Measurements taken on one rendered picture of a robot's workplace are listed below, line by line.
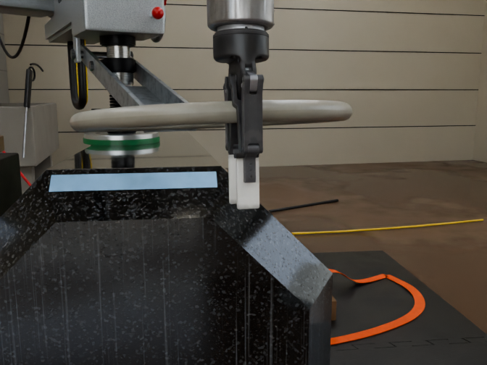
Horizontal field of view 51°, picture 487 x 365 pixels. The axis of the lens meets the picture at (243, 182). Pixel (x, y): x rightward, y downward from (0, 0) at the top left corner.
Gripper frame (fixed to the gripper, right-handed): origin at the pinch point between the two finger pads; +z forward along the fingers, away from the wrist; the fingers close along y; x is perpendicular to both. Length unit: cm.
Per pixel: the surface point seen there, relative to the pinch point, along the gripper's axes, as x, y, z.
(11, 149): 99, 349, 6
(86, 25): 24, 72, -34
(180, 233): 6.4, 24.8, 11.7
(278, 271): -12.6, 24.9, 20.6
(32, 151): 84, 348, 8
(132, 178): 14.4, 31.4, 1.8
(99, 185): 20.6, 31.1, 2.8
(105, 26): 19, 73, -35
